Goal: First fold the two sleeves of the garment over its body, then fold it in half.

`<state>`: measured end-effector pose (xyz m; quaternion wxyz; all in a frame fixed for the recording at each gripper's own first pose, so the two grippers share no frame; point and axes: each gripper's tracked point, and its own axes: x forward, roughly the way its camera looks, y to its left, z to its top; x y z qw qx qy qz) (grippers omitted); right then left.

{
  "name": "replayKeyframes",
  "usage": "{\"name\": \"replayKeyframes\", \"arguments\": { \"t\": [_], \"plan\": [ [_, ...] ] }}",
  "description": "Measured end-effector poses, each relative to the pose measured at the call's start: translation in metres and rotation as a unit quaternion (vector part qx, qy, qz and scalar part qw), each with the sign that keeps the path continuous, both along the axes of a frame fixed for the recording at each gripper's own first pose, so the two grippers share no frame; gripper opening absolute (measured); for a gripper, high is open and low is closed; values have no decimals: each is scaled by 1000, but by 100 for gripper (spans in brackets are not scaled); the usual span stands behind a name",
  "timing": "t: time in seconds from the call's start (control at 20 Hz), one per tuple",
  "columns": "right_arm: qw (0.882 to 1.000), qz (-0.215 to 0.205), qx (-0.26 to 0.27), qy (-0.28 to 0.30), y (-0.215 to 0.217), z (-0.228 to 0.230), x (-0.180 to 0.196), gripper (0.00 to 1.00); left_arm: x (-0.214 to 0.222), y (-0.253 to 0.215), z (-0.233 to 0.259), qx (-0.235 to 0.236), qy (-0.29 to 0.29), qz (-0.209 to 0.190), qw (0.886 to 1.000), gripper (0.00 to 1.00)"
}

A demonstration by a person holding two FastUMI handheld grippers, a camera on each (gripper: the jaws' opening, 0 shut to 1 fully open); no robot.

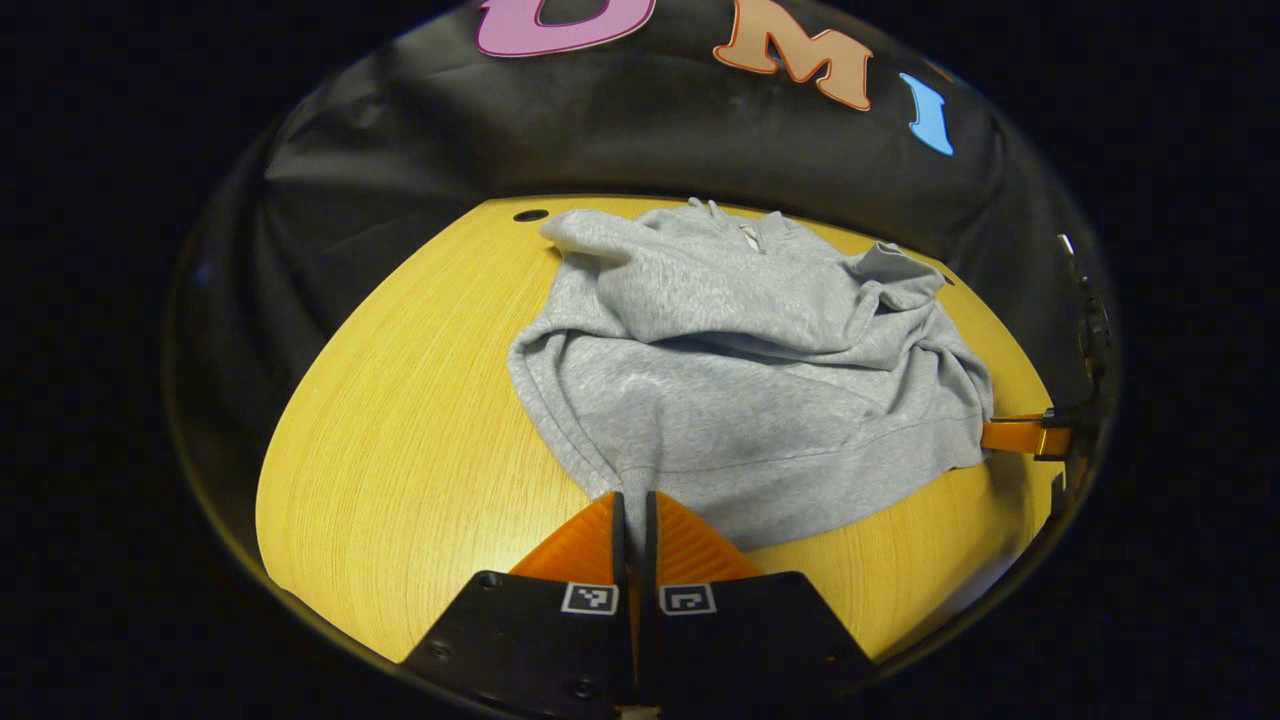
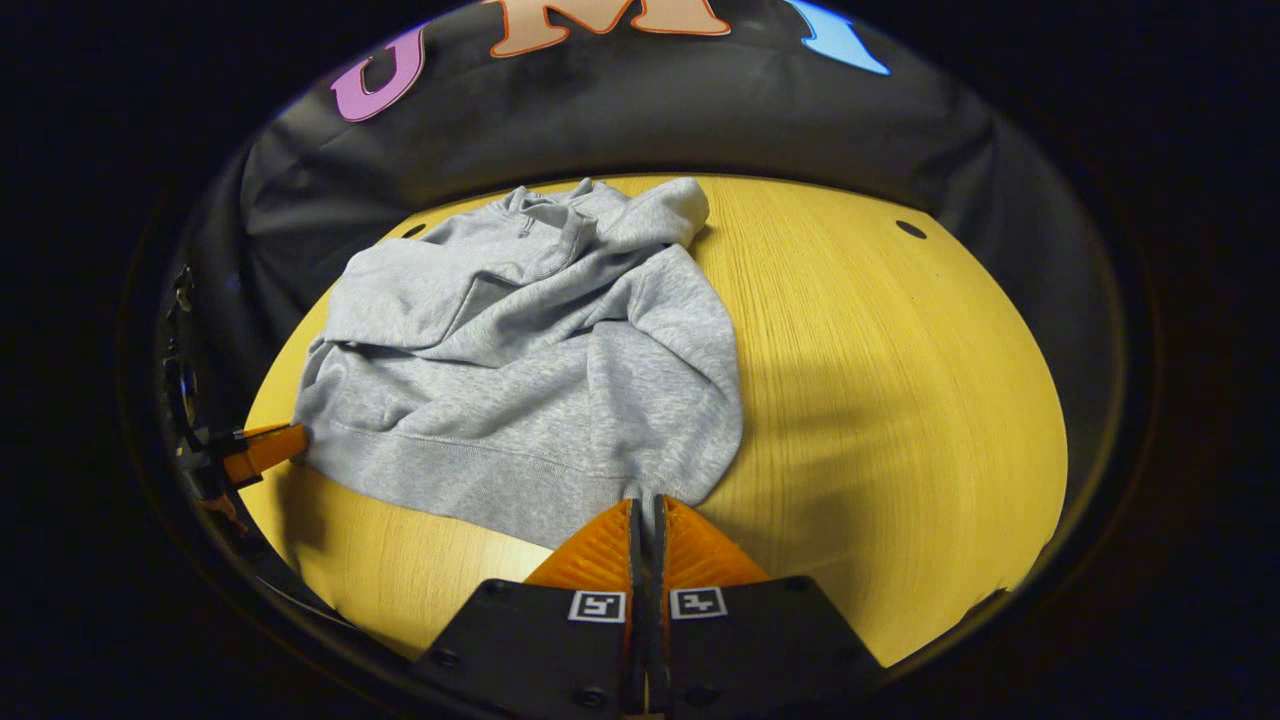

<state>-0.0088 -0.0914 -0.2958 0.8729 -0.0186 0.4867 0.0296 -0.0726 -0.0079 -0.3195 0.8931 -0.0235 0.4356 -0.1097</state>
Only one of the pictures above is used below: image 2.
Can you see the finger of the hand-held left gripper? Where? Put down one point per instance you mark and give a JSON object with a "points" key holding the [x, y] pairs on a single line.
{"points": [[265, 452]]}

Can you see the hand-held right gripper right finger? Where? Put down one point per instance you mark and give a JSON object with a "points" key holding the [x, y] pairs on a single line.
{"points": [[760, 650]]}

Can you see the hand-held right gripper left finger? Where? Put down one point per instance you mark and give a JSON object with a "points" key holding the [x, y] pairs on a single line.
{"points": [[530, 650]]}

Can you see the black backdrop cloth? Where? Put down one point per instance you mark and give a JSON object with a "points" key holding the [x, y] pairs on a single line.
{"points": [[650, 110]]}

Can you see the grey zip-neck sweatshirt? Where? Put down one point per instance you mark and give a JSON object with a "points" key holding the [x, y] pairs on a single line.
{"points": [[520, 380]]}

